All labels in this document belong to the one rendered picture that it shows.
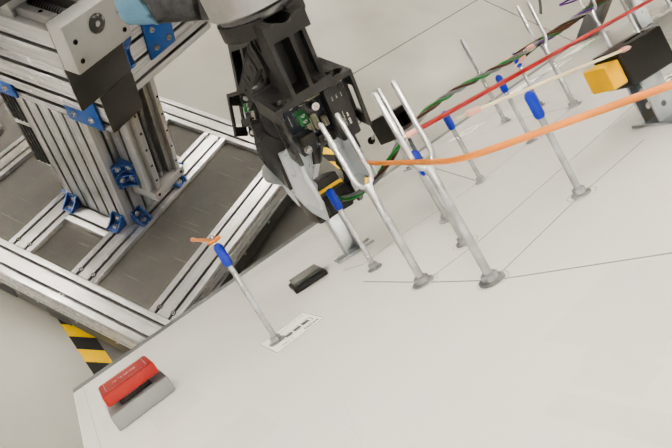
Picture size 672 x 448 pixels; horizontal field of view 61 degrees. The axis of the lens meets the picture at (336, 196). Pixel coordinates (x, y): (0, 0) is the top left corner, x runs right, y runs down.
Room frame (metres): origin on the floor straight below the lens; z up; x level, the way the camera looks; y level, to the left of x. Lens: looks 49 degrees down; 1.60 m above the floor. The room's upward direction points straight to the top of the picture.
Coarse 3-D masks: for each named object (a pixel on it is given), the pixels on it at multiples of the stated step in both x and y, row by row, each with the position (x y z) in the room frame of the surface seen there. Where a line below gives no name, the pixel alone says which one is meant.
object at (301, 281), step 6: (306, 270) 0.35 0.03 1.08; (312, 270) 0.34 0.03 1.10; (318, 270) 0.34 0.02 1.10; (324, 270) 0.34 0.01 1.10; (294, 276) 0.35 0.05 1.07; (300, 276) 0.34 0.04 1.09; (306, 276) 0.33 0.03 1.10; (312, 276) 0.33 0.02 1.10; (318, 276) 0.33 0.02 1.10; (294, 282) 0.33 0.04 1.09; (300, 282) 0.33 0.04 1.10; (306, 282) 0.33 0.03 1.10; (312, 282) 0.33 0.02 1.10; (294, 288) 0.32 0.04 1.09; (300, 288) 0.32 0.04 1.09
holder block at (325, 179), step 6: (324, 174) 0.43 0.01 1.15; (330, 174) 0.41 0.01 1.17; (336, 174) 0.41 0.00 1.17; (318, 180) 0.41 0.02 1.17; (324, 180) 0.40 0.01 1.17; (330, 180) 0.41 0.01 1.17; (318, 186) 0.40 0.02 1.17; (324, 186) 0.40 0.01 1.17; (300, 204) 0.41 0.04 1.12; (348, 204) 0.39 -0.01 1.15; (306, 210) 0.40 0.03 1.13; (312, 216) 0.39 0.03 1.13; (330, 216) 0.38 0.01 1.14; (318, 222) 0.38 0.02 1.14
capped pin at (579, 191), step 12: (528, 96) 0.32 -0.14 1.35; (540, 108) 0.31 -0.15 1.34; (540, 120) 0.31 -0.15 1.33; (552, 132) 0.30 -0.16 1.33; (552, 144) 0.30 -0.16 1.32; (564, 156) 0.29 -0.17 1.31; (564, 168) 0.29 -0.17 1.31; (576, 180) 0.28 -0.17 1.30; (576, 192) 0.28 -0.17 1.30; (588, 192) 0.27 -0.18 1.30
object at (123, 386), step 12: (144, 360) 0.24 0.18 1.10; (120, 372) 0.23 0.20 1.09; (132, 372) 0.22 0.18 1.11; (144, 372) 0.22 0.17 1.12; (156, 372) 0.22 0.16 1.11; (108, 384) 0.21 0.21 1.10; (120, 384) 0.21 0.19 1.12; (132, 384) 0.21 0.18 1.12; (144, 384) 0.21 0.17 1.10; (108, 396) 0.20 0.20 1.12; (120, 396) 0.20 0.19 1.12; (132, 396) 0.20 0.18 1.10
